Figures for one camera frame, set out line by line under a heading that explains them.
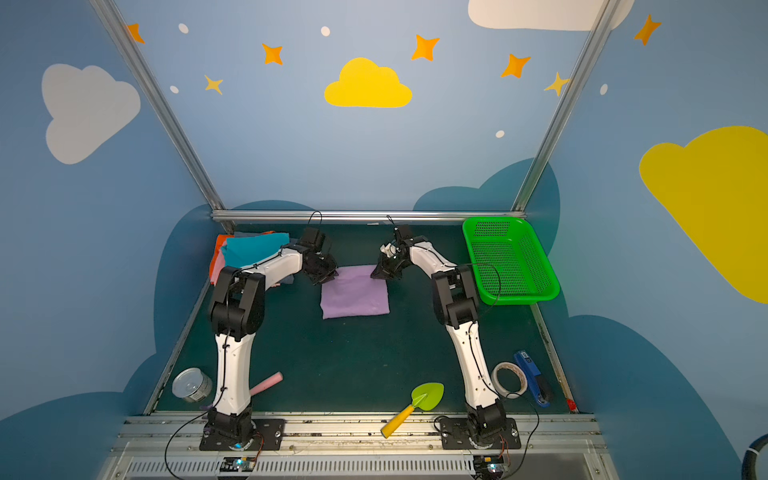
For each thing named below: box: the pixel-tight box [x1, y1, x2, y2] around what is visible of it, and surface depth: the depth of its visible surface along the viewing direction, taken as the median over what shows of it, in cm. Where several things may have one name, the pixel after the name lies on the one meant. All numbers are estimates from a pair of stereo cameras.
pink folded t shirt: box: [210, 250, 225, 287], surface depth 105 cm
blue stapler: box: [514, 350, 550, 408], surface depth 84 cm
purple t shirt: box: [320, 264, 390, 320], surface depth 98 cm
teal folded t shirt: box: [222, 232, 291, 269], surface depth 106 cm
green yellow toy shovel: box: [381, 383, 445, 439], surface depth 80 cm
